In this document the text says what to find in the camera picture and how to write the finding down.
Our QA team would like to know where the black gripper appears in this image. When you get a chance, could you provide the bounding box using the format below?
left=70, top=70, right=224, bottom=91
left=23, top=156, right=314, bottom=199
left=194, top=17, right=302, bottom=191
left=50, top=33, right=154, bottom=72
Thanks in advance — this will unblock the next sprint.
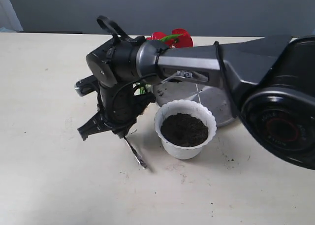
left=77, top=82, right=156, bottom=140

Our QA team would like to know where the metal spork spoon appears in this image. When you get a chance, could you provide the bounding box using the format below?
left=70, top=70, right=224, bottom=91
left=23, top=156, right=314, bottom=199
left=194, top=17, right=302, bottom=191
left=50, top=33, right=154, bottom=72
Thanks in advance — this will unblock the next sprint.
left=124, top=136, right=147, bottom=169

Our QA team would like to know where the red artificial anthurium flower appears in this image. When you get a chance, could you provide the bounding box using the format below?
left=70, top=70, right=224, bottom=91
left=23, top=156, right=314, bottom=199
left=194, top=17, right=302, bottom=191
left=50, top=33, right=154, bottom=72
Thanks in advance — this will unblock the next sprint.
left=133, top=28, right=193, bottom=95

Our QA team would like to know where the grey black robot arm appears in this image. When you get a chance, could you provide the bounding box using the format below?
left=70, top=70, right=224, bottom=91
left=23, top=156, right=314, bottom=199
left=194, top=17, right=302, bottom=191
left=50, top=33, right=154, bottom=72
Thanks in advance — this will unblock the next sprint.
left=76, top=35, right=315, bottom=169

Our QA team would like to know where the dark brown potting soil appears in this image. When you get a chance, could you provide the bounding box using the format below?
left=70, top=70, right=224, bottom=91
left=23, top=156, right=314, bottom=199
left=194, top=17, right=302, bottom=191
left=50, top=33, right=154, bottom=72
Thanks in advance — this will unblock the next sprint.
left=160, top=113, right=209, bottom=147

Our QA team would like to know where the white scalloped plastic pot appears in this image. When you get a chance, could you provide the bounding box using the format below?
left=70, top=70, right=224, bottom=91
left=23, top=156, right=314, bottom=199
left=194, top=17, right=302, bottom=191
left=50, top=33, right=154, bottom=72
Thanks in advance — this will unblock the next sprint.
left=154, top=99, right=217, bottom=160

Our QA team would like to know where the round stainless steel plate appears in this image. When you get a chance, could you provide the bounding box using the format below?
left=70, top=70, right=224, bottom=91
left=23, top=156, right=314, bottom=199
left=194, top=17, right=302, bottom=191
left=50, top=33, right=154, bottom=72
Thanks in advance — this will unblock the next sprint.
left=152, top=82, right=236, bottom=127

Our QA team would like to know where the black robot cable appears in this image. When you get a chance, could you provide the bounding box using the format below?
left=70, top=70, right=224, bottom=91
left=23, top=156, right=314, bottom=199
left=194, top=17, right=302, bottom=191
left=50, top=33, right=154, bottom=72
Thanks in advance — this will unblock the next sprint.
left=96, top=15, right=128, bottom=41

